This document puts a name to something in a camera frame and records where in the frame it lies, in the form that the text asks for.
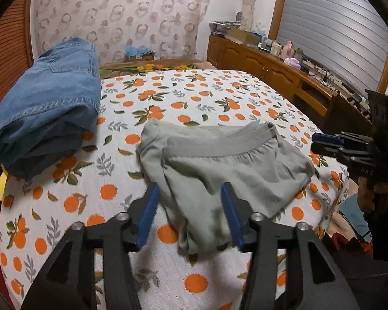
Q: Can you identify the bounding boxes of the grey pants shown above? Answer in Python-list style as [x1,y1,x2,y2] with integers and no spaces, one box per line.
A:
[136,119,316,255]

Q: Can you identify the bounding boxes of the open cardboard box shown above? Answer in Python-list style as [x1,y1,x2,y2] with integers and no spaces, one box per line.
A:
[226,27,261,46]

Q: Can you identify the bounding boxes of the tied beige curtain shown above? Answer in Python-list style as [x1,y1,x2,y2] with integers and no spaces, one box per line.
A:
[241,0,266,36]

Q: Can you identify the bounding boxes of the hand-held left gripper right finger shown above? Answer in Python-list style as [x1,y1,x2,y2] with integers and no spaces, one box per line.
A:
[220,182,359,310]

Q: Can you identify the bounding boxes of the light blue cloth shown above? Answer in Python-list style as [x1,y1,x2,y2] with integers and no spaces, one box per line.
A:
[338,196,373,243]

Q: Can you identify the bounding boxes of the brown slatted wardrobe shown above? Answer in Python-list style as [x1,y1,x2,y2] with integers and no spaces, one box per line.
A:
[0,0,36,126]

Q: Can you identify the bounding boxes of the wooden window frame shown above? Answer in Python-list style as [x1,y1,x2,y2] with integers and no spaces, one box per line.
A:
[268,0,388,95]

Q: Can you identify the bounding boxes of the orange print bed sheet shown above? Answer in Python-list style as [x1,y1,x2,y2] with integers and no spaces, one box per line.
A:
[0,69,350,310]

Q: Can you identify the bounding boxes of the basket of papers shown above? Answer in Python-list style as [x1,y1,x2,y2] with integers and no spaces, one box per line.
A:
[208,21,243,37]

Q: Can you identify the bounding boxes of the tangled black cables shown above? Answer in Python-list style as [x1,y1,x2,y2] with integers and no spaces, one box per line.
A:
[310,65,337,88]

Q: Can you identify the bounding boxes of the yellow plastic item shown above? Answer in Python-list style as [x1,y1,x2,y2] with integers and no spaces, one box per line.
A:
[0,171,9,201]

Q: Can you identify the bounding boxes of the long wooden cabinet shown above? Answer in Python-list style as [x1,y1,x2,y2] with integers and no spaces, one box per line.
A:
[207,35,372,136]

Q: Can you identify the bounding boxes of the circle pattern curtain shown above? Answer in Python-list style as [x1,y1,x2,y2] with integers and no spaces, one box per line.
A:
[31,0,211,63]

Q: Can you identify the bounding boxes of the red cloth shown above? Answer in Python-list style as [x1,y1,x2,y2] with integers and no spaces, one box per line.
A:
[330,232,373,253]

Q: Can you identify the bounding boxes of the floral blanket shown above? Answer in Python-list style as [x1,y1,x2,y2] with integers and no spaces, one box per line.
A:
[99,59,359,243]

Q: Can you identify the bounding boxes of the person's right hand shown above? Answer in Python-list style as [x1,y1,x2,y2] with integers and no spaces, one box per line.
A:
[357,176,388,215]

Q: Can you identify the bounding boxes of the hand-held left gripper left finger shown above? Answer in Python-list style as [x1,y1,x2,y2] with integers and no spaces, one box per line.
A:
[21,182,162,310]

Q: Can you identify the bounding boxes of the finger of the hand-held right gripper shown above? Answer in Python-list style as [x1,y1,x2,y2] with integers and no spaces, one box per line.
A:
[310,142,354,162]
[312,131,374,146]

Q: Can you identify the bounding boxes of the blue plastic bag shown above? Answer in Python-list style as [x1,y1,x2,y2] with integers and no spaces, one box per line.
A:
[124,46,154,57]

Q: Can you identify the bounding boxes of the folded blue jeans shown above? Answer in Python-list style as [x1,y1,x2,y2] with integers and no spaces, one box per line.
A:
[0,37,101,180]

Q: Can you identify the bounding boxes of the small cardboard box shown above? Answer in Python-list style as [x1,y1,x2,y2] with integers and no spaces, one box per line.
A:
[128,52,155,63]

